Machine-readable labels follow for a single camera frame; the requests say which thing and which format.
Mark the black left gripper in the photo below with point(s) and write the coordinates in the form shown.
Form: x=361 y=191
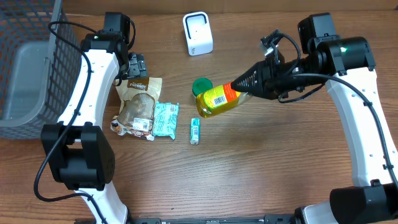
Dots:
x=137 y=66

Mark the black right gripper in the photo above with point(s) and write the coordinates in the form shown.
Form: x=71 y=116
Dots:
x=263 y=81

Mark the brown snack pouch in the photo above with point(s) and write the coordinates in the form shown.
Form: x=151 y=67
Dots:
x=136 y=115

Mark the yellow liquid plastic bottle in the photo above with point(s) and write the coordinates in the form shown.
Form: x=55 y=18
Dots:
x=220 y=99

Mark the green lid white jar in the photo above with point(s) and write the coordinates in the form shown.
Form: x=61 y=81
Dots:
x=201 y=85

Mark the teal snack packet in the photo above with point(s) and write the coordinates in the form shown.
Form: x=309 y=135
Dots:
x=165 y=119

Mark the teal white tissue pack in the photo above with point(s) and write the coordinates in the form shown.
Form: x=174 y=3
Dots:
x=195 y=131

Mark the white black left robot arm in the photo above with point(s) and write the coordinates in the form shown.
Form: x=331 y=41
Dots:
x=77 y=151

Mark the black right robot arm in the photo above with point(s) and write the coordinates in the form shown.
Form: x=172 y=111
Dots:
x=346 y=68

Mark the white barcode scanner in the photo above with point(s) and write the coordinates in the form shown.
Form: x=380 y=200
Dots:
x=198 y=33

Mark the grey plastic mesh basket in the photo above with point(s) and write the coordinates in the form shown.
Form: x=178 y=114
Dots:
x=38 y=69

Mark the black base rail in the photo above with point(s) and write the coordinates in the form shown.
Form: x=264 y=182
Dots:
x=267 y=219

